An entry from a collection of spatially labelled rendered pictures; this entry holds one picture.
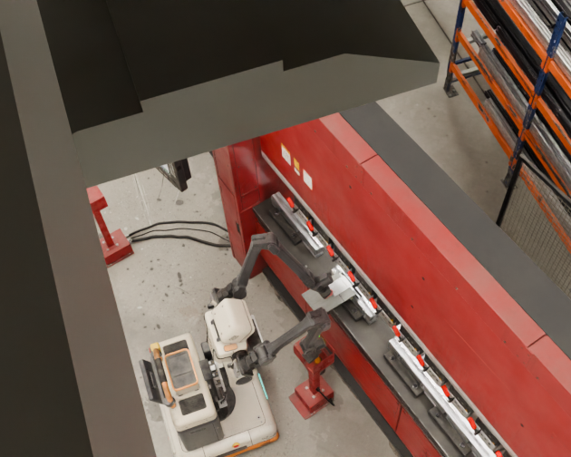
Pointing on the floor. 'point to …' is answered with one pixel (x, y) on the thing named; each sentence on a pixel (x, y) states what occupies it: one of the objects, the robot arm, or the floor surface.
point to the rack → (526, 91)
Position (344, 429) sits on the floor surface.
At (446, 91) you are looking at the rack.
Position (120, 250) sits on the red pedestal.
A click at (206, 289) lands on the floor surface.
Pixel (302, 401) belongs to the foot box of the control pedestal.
